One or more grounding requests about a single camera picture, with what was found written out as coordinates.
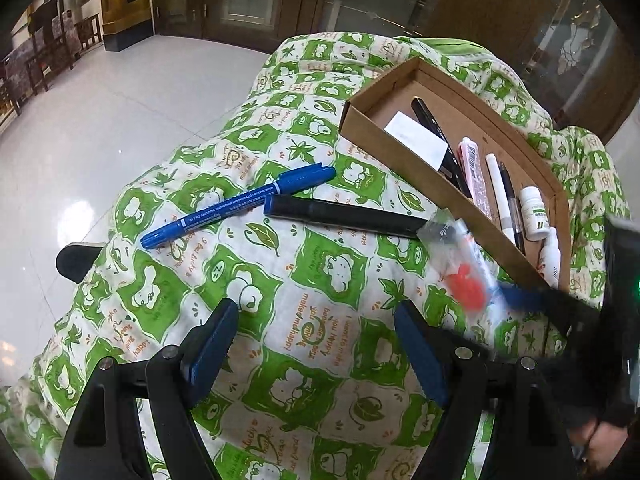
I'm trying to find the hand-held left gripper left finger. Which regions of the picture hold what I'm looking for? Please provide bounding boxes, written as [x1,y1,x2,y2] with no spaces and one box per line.
[54,298,240,480]

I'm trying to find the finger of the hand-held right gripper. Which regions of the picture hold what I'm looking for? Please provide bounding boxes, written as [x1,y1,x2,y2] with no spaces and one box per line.
[492,282,608,346]

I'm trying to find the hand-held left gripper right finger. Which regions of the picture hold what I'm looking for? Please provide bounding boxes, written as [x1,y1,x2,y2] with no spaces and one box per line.
[394,300,578,480]

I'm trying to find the red screwdriver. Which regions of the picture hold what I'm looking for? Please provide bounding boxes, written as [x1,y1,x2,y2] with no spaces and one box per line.
[416,210,501,313]

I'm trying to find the white medicine bottle green label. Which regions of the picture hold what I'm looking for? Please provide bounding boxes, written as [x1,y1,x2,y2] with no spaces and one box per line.
[519,186,550,242]

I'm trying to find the clear gel pen black cap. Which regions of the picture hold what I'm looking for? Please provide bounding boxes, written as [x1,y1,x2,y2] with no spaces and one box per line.
[498,162,527,255]

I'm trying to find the long white pen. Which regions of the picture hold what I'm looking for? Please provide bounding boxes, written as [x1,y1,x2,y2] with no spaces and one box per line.
[485,154,517,247]

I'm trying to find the white charger adapter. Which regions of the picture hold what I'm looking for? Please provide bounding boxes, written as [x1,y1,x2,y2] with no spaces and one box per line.
[385,113,448,168]

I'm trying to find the brown cardboard box tray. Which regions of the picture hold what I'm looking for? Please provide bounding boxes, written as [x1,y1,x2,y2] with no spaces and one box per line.
[339,56,571,292]

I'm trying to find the black art marker yellow ends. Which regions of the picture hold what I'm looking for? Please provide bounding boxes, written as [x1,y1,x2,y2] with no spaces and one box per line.
[411,98,473,201]

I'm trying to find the person's right hand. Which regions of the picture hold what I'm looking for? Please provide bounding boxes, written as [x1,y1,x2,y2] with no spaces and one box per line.
[572,417,631,476]

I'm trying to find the small white bottle red label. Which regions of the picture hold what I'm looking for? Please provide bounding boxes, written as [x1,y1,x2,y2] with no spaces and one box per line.
[537,226,561,286]

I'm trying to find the green white printed blanket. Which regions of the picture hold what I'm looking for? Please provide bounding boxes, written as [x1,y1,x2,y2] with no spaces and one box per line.
[0,30,632,480]

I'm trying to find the blue marker pen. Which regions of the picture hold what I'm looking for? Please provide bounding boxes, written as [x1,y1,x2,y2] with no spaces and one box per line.
[140,162,337,250]

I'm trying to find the black object on floor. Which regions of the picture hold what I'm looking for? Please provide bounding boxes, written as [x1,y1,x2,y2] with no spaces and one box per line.
[55,244,107,281]

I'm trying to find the black marker blue end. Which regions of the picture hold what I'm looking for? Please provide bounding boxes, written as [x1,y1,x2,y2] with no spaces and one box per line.
[263,195,429,239]

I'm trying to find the white tube pink label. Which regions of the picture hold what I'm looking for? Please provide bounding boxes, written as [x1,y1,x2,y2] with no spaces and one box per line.
[457,137,496,221]

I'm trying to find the wooden glass cabinet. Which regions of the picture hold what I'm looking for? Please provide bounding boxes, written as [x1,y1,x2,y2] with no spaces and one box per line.
[420,0,636,146]

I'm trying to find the dark wooden chair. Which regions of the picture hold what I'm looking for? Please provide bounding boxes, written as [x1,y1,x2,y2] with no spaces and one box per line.
[74,14,104,52]

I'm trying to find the golden pillar base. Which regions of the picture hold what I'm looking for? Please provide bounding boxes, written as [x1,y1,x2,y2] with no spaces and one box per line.
[100,0,153,53]

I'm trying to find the wooden glass door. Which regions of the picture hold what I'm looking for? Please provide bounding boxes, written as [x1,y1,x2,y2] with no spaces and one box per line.
[150,0,441,53]

